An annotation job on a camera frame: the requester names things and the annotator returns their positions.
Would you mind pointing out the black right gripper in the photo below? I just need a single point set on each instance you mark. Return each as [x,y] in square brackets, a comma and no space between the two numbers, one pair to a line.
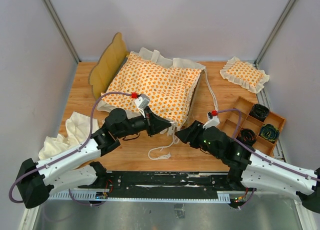
[190,133]

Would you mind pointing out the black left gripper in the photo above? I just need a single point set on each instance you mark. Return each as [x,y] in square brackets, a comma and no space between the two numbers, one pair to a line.
[154,124]

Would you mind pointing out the duck print bed cover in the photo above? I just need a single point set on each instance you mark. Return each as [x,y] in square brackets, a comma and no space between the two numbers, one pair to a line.
[168,83]

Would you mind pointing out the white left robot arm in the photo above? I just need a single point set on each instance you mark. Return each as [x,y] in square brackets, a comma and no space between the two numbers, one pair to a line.
[37,181]

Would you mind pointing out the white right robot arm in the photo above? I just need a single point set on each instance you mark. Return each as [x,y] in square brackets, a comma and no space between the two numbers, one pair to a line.
[250,168]

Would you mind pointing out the dark rolled sock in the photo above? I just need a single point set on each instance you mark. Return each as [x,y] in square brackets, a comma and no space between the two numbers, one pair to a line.
[247,136]
[259,112]
[269,133]

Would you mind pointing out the dark rolled sock upper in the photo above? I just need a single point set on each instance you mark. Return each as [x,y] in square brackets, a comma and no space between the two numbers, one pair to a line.
[259,112]

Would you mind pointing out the wooden compartment organizer box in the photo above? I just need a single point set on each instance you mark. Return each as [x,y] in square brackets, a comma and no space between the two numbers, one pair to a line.
[235,122]

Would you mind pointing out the cream cloth pile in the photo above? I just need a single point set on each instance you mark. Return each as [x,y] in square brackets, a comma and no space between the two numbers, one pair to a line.
[77,130]

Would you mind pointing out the duck print small pillow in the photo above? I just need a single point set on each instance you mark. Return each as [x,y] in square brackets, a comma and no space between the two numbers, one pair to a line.
[245,75]

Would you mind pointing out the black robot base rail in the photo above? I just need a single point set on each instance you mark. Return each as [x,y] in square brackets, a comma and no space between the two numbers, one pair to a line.
[185,187]

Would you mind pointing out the wooden pet bed frame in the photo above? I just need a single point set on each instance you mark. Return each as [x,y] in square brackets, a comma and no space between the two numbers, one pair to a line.
[109,65]

